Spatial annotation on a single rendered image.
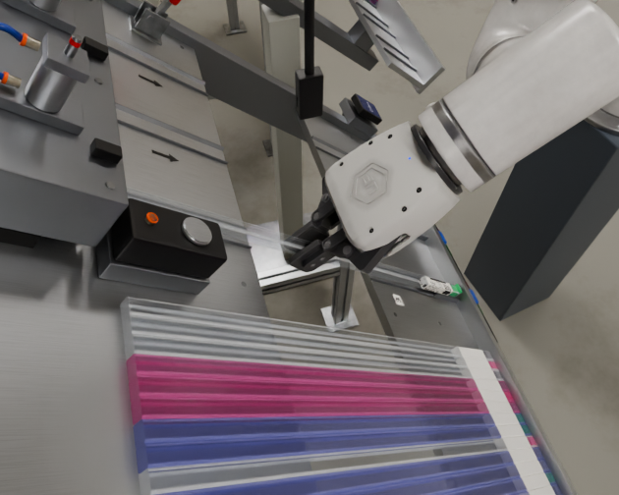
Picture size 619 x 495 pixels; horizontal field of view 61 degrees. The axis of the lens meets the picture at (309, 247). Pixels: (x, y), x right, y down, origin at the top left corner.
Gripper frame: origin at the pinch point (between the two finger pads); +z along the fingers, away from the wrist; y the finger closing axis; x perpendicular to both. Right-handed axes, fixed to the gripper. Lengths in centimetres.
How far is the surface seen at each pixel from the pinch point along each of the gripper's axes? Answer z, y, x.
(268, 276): 37, -35, 49
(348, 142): -2.3, -26.8, 20.7
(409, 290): -1.9, 1.1, 18.6
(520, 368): 8, -5, 112
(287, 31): -1, -57, 20
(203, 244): -0.7, 6.5, -16.9
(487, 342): -5.3, 8.2, 29.5
